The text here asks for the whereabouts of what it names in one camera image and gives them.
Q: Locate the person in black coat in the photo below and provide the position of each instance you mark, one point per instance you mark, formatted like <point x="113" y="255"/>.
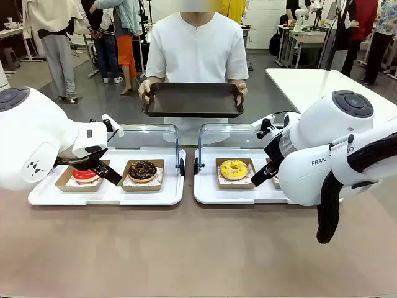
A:
<point x="345" y="37"/>

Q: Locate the black tripod stand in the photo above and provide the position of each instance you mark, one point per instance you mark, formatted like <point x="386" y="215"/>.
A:
<point x="142" y="56"/>

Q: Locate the black backpack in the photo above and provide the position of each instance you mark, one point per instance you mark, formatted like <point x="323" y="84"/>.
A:
<point x="274" y="45"/>

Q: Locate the white desk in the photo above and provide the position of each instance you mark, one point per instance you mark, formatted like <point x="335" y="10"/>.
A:
<point x="12" y="31"/>

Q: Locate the yellow sprinkled donut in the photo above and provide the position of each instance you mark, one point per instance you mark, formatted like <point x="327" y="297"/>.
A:
<point x="226" y="174"/>

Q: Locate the person in white shirt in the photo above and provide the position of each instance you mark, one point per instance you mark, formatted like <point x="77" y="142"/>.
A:
<point x="198" y="46"/>

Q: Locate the grey stool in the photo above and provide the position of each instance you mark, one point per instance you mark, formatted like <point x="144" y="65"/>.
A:
<point x="10" y="59"/>

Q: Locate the white printed paper liner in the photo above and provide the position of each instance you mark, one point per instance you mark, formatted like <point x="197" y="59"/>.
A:
<point x="159" y="175"/>
<point x="251" y="179"/>
<point x="69" y="182"/>

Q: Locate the white cylindrical appliance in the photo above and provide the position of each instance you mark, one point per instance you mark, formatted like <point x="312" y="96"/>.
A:
<point x="2" y="74"/>

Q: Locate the person in red top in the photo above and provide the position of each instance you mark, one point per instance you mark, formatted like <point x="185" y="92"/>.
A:
<point x="366" y="18"/>

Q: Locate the chocolate sprinkled donut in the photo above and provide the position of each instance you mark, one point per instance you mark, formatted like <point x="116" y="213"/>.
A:
<point x="135" y="175"/>

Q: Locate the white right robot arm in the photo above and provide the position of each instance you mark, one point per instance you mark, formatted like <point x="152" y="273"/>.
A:
<point x="325" y="124"/>

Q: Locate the person's right hand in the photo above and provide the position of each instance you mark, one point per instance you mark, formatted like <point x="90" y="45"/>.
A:
<point x="145" y="88"/>

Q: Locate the yellow glazed donut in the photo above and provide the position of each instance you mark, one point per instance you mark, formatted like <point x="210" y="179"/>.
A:
<point x="235" y="186"/>

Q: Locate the person in black top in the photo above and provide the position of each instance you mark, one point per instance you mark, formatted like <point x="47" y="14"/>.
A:
<point x="293" y="7"/>

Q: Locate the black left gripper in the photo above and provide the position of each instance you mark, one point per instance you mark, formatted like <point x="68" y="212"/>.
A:
<point x="83" y="156"/>

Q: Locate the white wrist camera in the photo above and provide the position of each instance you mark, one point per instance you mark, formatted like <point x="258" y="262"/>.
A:
<point x="114" y="124"/>
<point x="263" y="124"/>

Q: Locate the person in beige top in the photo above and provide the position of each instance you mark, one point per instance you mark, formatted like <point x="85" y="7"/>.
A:
<point x="59" y="62"/>

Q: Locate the person in dark jacket jeans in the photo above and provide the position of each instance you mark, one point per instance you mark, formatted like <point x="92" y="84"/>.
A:
<point x="107" y="52"/>

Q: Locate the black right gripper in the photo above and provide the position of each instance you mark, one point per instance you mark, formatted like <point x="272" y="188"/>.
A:
<point x="274" y="150"/>

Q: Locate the person in orange skirt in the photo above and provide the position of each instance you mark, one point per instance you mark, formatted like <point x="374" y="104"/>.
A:
<point x="127" y="49"/>

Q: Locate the small white robot arm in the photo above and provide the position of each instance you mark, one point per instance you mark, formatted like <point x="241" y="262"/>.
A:
<point x="299" y="15"/>

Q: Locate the dark brown serving tray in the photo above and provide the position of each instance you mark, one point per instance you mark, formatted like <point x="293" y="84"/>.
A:
<point x="192" y="99"/>

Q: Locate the white display tray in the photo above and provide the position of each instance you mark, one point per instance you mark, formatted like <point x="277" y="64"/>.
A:
<point x="204" y="192"/>
<point x="149" y="198"/>

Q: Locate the person's right forearm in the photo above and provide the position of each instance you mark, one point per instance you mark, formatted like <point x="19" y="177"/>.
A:
<point x="155" y="79"/>

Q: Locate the person in blue patterned top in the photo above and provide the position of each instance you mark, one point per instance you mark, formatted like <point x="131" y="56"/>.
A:
<point x="376" y="52"/>

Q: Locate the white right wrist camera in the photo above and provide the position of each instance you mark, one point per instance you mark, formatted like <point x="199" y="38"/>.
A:
<point x="263" y="124"/>

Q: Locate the white desk leg frame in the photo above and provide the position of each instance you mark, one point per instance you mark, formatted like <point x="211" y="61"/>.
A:
<point x="93" y="73"/>

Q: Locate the red glazed donut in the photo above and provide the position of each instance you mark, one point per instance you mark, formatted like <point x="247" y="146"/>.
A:
<point x="83" y="177"/>
<point x="62" y="185"/>

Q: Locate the black stand pole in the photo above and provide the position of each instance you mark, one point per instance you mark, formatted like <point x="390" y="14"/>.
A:
<point x="333" y="46"/>

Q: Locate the large white table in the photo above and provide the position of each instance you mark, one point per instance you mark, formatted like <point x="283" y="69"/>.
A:
<point x="294" y="83"/>

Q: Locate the person in yellow top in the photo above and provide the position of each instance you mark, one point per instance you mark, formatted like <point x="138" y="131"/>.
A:
<point x="234" y="9"/>

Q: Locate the person's left forearm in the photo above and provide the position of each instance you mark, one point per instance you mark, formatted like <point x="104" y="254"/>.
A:
<point x="237" y="81"/>

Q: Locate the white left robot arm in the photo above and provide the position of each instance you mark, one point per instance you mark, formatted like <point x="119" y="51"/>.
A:
<point x="31" y="130"/>

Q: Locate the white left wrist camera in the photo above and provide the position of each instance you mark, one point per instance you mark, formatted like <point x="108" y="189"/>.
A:
<point x="114" y="124"/>

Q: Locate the person's left hand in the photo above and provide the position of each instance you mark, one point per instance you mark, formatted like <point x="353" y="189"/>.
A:
<point x="242" y="90"/>

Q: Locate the clear plastic tray lid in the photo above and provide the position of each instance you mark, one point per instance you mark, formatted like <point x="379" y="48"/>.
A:
<point x="200" y="136"/>
<point x="177" y="139"/>

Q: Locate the grey framed work table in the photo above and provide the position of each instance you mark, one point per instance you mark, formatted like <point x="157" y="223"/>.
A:
<point x="310" y="38"/>

